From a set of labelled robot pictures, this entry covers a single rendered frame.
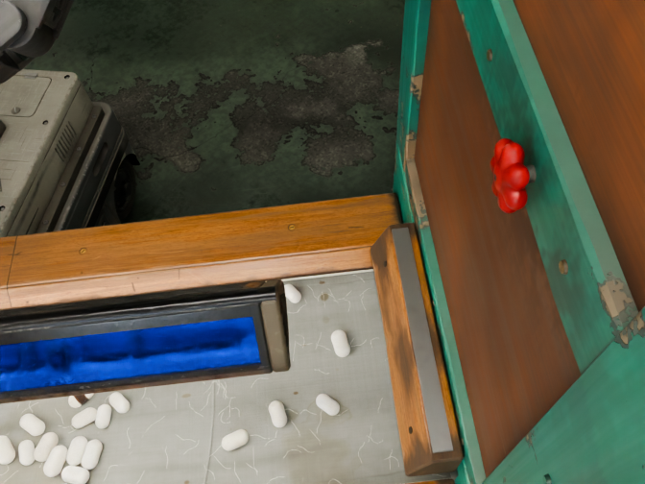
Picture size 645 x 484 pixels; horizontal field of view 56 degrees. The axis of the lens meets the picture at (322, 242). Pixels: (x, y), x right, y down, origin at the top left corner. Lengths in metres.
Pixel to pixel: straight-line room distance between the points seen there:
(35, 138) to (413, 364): 1.14
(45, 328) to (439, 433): 0.40
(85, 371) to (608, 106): 0.41
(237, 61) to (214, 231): 1.45
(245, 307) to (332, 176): 1.47
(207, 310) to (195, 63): 1.93
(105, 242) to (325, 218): 0.33
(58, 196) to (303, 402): 0.97
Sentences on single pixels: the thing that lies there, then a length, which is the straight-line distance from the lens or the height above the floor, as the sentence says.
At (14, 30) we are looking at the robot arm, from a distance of 0.78.
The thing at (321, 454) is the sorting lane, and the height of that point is 0.74.
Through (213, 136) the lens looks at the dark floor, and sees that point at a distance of 2.09.
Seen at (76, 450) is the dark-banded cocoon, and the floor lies 0.76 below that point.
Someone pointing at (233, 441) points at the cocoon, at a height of 0.76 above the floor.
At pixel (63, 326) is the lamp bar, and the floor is 1.11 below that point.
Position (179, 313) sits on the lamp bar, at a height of 1.11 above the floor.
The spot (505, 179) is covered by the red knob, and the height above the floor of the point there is 1.25.
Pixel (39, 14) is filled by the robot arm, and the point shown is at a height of 1.09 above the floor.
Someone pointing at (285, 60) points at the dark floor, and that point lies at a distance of 2.29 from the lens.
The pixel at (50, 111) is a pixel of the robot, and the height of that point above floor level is 0.47.
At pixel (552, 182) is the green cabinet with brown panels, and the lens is 0.34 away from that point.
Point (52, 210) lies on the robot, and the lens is 1.59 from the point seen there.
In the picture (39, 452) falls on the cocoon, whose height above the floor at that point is 0.76.
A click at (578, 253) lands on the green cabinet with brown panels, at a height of 1.26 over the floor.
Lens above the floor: 1.52
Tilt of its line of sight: 59 degrees down
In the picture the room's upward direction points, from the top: 7 degrees counter-clockwise
